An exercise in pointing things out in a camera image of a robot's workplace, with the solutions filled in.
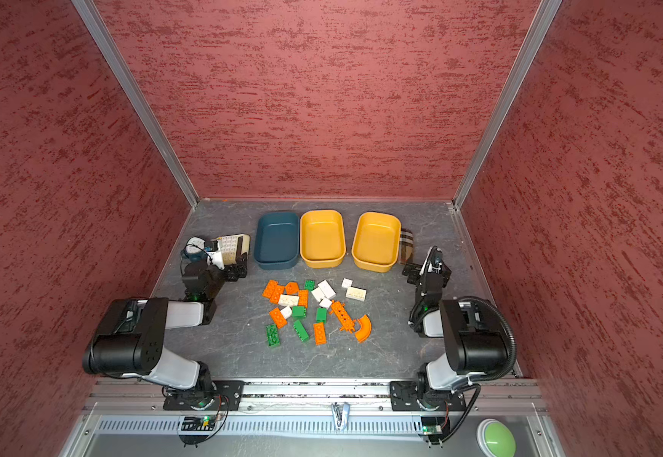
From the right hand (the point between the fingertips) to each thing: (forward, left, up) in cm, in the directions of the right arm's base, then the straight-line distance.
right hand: (424, 260), depth 92 cm
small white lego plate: (-4, +26, -7) cm, 27 cm away
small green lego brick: (-4, +39, -7) cm, 40 cm away
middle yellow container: (+16, +35, -7) cm, 39 cm away
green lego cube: (-14, +41, -6) cm, 44 cm away
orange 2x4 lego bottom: (-20, +35, -8) cm, 41 cm away
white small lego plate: (-11, +33, -8) cm, 36 cm away
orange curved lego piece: (-21, +22, -8) cm, 31 cm away
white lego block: (-8, +36, -7) cm, 37 cm away
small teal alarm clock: (+9, +81, -3) cm, 81 cm away
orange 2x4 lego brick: (-5, +52, -7) cm, 53 cm away
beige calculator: (+12, +68, -5) cm, 69 cm away
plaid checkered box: (+10, +3, -6) cm, 12 cm away
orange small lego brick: (-5, +45, -7) cm, 45 cm away
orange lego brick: (-6, +49, -8) cm, 50 cm away
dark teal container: (+13, +52, -4) cm, 53 cm away
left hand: (+3, +64, 0) cm, 64 cm away
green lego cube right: (-15, +34, -7) cm, 38 cm away
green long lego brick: (-21, +40, -6) cm, 46 cm away
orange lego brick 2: (-16, +48, -7) cm, 51 cm away
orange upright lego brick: (-9, +41, -7) cm, 42 cm away
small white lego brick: (-14, +46, -7) cm, 48 cm away
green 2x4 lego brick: (-20, +49, -8) cm, 54 cm away
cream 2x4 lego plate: (-8, +23, -7) cm, 25 cm away
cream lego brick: (-10, +46, -6) cm, 47 cm away
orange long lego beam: (-16, +28, -7) cm, 33 cm away
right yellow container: (+14, +14, -8) cm, 21 cm away
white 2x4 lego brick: (-7, +33, -7) cm, 34 cm away
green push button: (-47, -9, -9) cm, 49 cm away
